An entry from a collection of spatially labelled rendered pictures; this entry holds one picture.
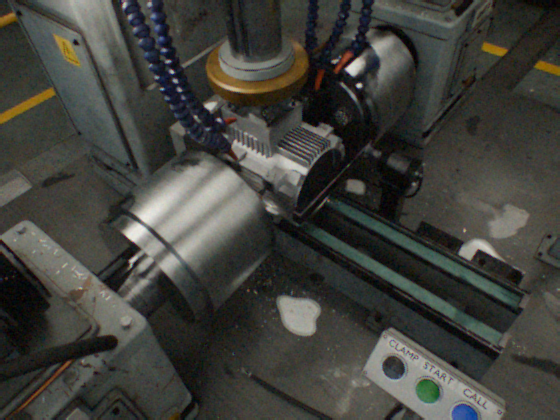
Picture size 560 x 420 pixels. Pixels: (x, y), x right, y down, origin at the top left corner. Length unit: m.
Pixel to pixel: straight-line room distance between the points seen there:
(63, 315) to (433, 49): 0.93
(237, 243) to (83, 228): 0.59
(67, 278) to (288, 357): 0.46
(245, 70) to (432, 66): 0.55
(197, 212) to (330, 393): 0.44
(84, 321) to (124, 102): 0.44
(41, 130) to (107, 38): 2.20
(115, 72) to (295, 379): 0.65
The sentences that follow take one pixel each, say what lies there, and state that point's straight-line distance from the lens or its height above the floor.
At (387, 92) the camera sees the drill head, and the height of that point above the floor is 1.10.
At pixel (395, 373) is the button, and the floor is 1.07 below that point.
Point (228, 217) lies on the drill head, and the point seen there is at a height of 1.13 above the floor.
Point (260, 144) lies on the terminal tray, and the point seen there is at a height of 1.11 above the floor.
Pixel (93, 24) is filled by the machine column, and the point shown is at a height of 1.33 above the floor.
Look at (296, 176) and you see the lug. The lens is 0.83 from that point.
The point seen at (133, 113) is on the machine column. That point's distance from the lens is 0.93.
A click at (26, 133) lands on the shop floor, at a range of 3.05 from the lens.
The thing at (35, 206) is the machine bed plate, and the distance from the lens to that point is 1.36.
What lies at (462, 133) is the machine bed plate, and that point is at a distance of 1.42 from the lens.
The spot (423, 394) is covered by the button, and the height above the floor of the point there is 1.07.
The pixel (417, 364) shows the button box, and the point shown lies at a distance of 0.67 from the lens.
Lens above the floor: 1.69
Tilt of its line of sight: 50 degrees down
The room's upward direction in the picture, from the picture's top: 4 degrees counter-clockwise
